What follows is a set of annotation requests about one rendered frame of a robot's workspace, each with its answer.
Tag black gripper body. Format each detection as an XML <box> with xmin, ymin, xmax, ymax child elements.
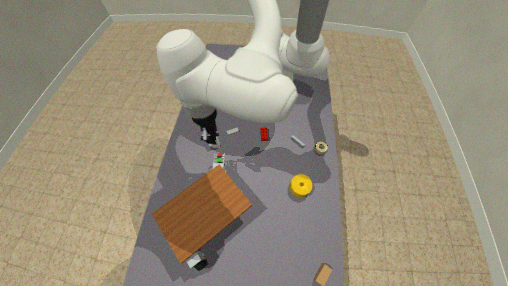
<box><xmin>192</xmin><ymin>109</ymin><xmax>217</xmax><ymax>132</ymax></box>

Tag yellow short cylinder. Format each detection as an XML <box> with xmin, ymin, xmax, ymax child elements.
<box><xmin>289</xmin><ymin>174</ymin><xmax>312</xmax><ymax>197</ymax></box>

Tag grey rectangular bar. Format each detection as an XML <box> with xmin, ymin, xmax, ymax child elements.
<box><xmin>291</xmin><ymin>135</ymin><xmax>305</xmax><ymax>148</ymax></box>

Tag beige roll of tape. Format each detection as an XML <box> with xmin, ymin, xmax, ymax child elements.
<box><xmin>315</xmin><ymin>142</ymin><xmax>327</xmax><ymax>154</ymax></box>

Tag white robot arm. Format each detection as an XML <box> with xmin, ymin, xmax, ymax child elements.
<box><xmin>157</xmin><ymin>0</ymin><xmax>330</xmax><ymax>123</ymax></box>

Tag red toy building brick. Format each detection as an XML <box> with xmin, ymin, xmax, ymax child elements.
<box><xmin>260</xmin><ymin>128</ymin><xmax>268</xmax><ymax>141</ymax></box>

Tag small tan block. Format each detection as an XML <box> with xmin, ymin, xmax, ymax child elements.
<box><xmin>313</xmin><ymin>263</ymin><xmax>332</xmax><ymax>286</ymax></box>

